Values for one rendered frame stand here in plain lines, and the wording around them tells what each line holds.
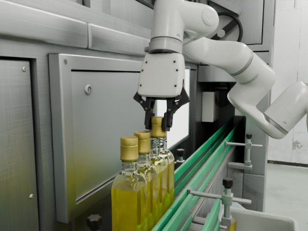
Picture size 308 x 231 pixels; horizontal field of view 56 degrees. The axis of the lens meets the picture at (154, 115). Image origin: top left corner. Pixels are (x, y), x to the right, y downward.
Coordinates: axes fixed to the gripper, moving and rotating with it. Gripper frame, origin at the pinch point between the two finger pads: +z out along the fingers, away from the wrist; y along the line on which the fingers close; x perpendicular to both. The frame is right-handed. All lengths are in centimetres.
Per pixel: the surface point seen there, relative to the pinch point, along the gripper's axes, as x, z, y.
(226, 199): 19.1, 17.5, 13.3
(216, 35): 84, -54, -7
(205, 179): 44.5, 15.8, 1.9
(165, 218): 2.8, 21.2, 2.9
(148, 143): -5.2, 5.1, 0.4
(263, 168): 106, 12, 18
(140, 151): -6.0, 6.9, -0.8
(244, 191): 109, 26, 9
